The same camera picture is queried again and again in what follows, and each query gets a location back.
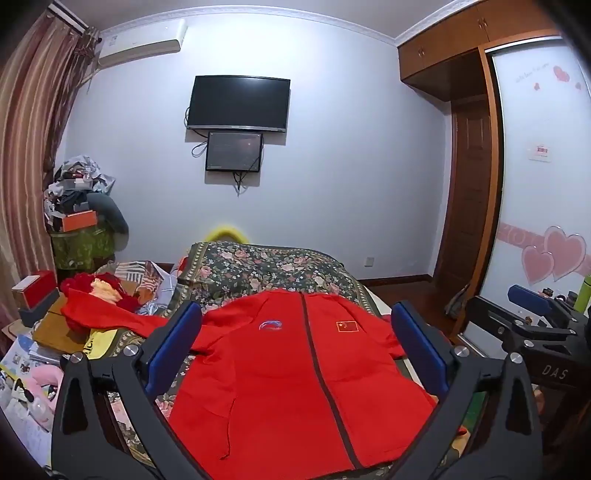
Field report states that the green floral covered stand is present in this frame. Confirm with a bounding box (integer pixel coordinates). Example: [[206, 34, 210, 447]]
[[50, 226, 116, 274]]

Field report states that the striped patterned cloth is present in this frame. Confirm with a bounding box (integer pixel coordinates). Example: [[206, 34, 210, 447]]
[[98, 259, 169, 303]]

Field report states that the brown wooden door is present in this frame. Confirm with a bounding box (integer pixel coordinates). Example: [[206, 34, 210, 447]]
[[433, 98, 494, 308]]

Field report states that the yellow rounded object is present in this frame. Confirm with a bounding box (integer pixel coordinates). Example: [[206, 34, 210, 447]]
[[202, 224, 251, 244]]

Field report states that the pile of clutter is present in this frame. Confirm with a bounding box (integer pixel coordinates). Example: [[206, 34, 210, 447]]
[[43, 154, 117, 232]]

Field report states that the orange box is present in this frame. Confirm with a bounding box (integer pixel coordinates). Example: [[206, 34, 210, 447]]
[[61, 209, 99, 233]]

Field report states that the pile of printed papers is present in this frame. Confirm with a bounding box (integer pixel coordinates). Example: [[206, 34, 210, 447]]
[[0, 330, 63, 467]]

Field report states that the red fluffy cloth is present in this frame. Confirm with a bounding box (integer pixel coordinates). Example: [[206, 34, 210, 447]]
[[59, 272, 141, 315]]

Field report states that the yellow cloth black lettering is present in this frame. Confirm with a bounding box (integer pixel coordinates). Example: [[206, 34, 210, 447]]
[[84, 327, 122, 361]]

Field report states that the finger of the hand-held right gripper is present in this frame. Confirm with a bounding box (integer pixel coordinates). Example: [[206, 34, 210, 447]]
[[507, 284, 577, 332], [465, 294, 551, 357]]

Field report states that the red and white box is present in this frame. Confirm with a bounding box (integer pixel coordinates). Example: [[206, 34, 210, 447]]
[[11, 270, 59, 311]]

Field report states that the dark floral blanket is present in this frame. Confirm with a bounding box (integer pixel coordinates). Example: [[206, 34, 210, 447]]
[[90, 240, 467, 480]]

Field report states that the red zip jacket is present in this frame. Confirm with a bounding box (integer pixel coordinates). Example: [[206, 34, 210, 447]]
[[60, 288, 440, 480]]

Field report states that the brown cardboard box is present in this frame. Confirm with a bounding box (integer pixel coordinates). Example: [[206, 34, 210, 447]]
[[31, 294, 95, 357]]

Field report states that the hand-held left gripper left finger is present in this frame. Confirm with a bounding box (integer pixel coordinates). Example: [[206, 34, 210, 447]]
[[50, 300, 214, 480]]

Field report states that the peach fluffy cloth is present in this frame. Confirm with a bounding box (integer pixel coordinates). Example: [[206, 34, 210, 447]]
[[89, 276, 124, 306]]

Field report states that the white air conditioner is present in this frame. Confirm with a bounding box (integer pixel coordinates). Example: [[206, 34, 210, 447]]
[[96, 19, 188, 71]]

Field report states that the small black wall monitor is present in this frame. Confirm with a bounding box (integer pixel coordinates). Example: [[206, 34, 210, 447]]
[[205, 131, 264, 173]]

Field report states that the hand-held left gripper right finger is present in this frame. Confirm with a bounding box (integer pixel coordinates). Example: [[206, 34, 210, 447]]
[[387, 300, 544, 480]]

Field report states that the striped brown curtain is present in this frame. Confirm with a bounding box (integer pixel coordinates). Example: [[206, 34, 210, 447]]
[[0, 7, 101, 333]]

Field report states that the wall-mounted black television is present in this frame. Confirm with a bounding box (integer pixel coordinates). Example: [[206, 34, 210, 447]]
[[186, 75, 291, 134]]

